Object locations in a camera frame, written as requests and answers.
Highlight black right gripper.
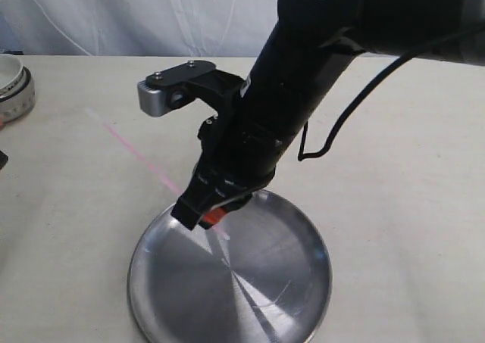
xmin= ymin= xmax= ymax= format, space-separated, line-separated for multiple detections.
xmin=171 ymin=70 xmax=280 ymax=231

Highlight pink plastic straw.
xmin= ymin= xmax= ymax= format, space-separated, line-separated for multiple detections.
xmin=85 ymin=108 xmax=231 ymax=241

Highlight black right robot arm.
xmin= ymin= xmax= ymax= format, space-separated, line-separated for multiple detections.
xmin=172 ymin=0 xmax=484 ymax=229

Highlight round stainless steel plate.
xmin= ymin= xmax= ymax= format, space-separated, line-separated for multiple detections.
xmin=127 ymin=190 xmax=332 ymax=342

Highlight white patterned ceramic bowl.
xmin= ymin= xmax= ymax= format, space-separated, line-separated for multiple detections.
xmin=1 ymin=67 xmax=36 ymax=123

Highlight white backdrop curtain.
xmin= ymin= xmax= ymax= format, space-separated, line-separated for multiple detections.
xmin=0 ymin=0 xmax=485 ymax=58

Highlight white inner stacked bowl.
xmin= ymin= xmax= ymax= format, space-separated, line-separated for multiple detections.
xmin=0 ymin=54 xmax=23 ymax=95

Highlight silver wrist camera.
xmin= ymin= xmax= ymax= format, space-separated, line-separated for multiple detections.
xmin=137 ymin=61 xmax=216 ymax=117

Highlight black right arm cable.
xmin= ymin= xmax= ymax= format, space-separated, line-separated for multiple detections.
xmin=297 ymin=24 xmax=485 ymax=162

